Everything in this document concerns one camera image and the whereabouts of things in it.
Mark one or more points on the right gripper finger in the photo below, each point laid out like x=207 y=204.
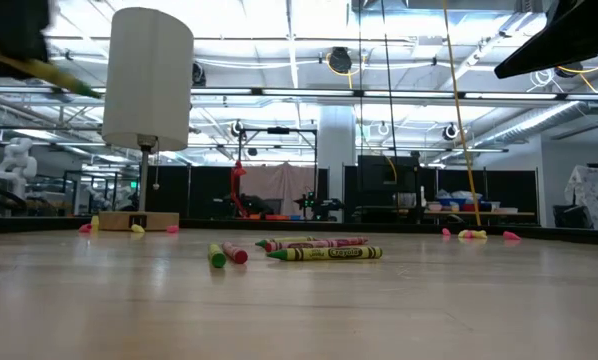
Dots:
x=579 y=40

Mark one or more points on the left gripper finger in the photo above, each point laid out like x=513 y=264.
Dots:
x=14 y=30

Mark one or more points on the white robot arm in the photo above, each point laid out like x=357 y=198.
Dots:
x=16 y=162

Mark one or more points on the red robot arm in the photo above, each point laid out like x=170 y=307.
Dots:
x=237 y=180

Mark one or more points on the black background robot arm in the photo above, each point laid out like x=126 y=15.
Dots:
x=324 y=204

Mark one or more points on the white shade wooden base lamp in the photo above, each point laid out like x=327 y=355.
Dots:
x=146 y=85

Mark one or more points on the white cloth-covered object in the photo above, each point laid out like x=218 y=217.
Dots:
x=596 y=190

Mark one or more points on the black bin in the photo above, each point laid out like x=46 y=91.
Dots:
x=571 y=216

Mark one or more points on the background table with bins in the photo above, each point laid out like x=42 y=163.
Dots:
x=459 y=202

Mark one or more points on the small yellow crayon piece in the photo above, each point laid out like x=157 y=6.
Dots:
x=137 y=228
x=95 y=222
x=463 y=233
x=481 y=233

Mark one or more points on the black cabinet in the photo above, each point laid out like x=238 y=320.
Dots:
x=384 y=180

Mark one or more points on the white square pillar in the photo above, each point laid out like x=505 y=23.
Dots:
x=336 y=160

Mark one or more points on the beige curtain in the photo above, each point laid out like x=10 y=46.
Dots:
x=279 y=182

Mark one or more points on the black gantry frame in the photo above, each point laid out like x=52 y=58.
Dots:
x=278 y=130

